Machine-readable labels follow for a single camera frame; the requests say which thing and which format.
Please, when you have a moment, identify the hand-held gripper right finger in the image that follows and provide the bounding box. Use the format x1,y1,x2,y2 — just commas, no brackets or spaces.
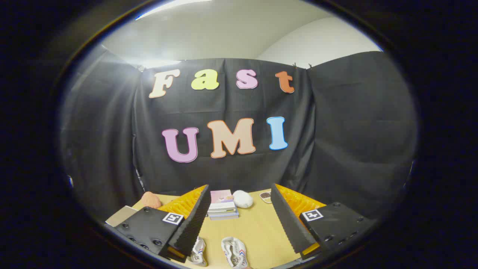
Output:
271,183,378,260

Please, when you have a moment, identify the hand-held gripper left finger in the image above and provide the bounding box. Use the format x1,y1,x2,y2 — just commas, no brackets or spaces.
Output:
114,184,211,264

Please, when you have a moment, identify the white sneaker shoe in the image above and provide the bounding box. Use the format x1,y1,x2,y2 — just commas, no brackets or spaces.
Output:
188,236,208,267
221,236,250,269

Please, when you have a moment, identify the beige storage box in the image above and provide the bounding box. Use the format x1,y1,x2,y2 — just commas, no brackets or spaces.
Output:
106,205,139,227

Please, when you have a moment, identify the grey blue book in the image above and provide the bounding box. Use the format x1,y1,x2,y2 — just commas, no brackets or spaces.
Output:
208,210,239,221

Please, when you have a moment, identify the pink cover book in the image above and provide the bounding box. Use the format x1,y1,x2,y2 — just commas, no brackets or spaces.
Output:
210,189,236,204

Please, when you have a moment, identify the white fuzzy ball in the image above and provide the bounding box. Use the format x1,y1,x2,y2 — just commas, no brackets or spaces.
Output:
232,190,254,209

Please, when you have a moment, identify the orange fuzzy ball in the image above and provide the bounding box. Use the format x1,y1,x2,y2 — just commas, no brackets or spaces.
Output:
141,191,162,209

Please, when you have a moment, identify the black backdrop cloth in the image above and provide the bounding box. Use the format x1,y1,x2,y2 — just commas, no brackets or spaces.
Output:
60,45,419,225

